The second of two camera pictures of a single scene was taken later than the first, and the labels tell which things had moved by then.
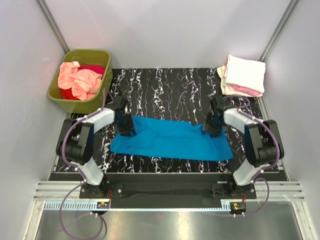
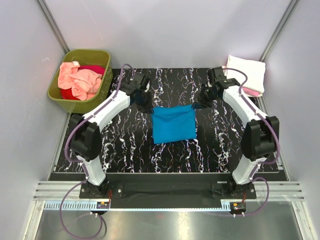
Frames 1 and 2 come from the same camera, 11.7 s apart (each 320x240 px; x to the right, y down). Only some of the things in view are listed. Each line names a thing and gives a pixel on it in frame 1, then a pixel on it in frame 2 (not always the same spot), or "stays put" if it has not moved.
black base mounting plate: x=168 y=190 stays put
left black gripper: x=125 y=131 to x=148 y=108
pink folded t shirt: x=250 y=91 stays put
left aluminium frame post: x=53 y=25 stays put
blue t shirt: x=173 y=138 to x=173 y=123
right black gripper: x=214 y=132 to x=201 y=103
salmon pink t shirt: x=83 y=83 stays put
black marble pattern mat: x=182 y=95 stays put
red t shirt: x=67 y=93 stays put
